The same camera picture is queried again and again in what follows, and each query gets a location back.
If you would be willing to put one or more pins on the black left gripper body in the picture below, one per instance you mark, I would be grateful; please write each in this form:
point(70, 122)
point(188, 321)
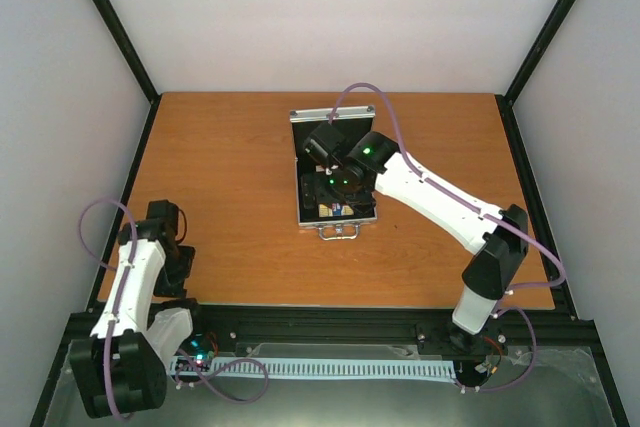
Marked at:
point(177, 269)

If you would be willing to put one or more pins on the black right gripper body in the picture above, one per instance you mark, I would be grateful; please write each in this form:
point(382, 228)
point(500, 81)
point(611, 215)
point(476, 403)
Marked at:
point(342, 190)

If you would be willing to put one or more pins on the blue gold card deck box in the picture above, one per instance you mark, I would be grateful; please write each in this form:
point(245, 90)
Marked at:
point(334, 210)

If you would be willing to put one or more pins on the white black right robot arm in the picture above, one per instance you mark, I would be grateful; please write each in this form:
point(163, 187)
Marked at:
point(493, 236)

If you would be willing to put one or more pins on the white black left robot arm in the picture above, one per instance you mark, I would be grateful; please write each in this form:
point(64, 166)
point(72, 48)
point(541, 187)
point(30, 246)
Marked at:
point(121, 367)

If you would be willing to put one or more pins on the aluminium poker case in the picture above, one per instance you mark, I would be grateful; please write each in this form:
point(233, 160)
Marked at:
point(310, 219)

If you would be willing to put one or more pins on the light blue cable duct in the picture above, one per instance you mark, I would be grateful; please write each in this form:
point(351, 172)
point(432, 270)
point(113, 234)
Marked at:
point(320, 369)

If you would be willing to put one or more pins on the black aluminium frame rail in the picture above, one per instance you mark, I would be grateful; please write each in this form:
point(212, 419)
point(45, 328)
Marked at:
point(237, 328)

